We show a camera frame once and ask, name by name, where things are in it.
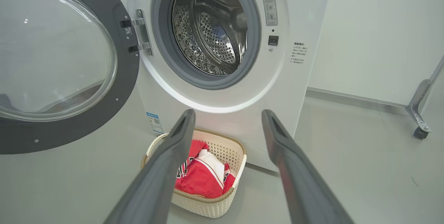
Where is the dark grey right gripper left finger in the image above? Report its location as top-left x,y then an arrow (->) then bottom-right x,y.
104,109 -> 197,224

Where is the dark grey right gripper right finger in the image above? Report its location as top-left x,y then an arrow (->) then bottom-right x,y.
262,109 -> 355,224

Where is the red basketball jersey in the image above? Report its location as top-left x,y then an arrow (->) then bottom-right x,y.
174,139 -> 237,199

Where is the cream perforated laundry basket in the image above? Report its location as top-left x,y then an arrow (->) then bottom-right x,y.
140,128 -> 248,219

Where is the white front-load washing machine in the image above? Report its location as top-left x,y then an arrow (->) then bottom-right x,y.
99,0 -> 333,173

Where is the blue energy label sticker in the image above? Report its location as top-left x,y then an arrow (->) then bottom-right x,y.
146,112 -> 164,135

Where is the printed text notice sticker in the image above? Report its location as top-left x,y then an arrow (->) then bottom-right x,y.
289,42 -> 308,65

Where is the metal partition foot with caster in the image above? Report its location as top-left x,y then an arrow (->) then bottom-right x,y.
405,55 -> 444,140

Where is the white partition panel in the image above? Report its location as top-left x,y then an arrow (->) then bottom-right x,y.
307,0 -> 444,109

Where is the grey warning sticker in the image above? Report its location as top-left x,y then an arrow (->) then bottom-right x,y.
260,0 -> 278,27

